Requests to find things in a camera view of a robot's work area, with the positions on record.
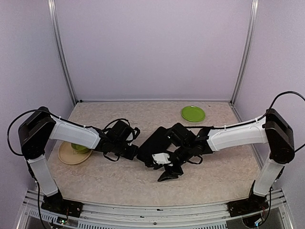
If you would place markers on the beige plate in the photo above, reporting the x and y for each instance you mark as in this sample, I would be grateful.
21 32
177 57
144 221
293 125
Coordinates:
67 156

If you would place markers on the aluminium frame post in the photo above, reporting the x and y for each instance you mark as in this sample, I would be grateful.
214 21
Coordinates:
246 51
60 50

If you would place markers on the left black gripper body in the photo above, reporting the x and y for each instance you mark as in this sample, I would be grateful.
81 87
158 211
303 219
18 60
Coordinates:
120 150

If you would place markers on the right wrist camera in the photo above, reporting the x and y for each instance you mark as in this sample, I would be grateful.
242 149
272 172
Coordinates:
158 160

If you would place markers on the black tool pouch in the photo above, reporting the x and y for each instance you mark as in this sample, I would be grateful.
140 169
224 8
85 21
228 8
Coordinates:
157 142

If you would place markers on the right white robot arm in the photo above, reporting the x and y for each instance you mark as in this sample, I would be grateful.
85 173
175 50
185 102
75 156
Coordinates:
269 128

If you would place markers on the right aluminium frame post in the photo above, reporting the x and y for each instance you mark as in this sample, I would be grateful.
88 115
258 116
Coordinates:
246 51

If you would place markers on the green plate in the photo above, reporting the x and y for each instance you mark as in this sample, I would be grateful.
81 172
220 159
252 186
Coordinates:
193 114

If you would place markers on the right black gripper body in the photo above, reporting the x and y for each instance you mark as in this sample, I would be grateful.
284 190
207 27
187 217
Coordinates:
177 170

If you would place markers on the front aluminium rail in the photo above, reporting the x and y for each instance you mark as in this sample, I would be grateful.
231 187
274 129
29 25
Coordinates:
106 216

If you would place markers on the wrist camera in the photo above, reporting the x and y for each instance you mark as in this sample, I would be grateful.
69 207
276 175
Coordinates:
158 160
135 133

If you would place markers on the green bowl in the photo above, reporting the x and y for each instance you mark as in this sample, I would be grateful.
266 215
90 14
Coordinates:
79 149

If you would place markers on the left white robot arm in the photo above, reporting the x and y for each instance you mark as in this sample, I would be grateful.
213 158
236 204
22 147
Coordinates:
42 126

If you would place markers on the left aluminium frame post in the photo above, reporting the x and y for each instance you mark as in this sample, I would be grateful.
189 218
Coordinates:
60 50

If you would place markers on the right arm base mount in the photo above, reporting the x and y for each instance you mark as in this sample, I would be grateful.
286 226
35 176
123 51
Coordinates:
246 206

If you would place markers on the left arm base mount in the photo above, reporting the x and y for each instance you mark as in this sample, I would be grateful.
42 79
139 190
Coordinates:
60 206

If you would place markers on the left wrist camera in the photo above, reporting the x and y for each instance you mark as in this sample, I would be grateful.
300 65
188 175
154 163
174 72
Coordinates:
135 133

